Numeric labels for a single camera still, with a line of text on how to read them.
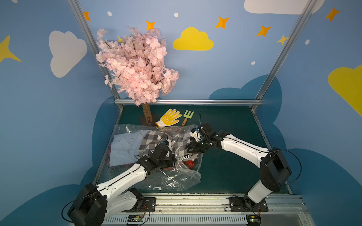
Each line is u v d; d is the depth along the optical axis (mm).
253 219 730
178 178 820
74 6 681
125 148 911
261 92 1139
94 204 395
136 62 608
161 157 651
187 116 1155
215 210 736
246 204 660
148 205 738
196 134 765
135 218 718
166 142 775
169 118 1146
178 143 906
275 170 447
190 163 860
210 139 658
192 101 1188
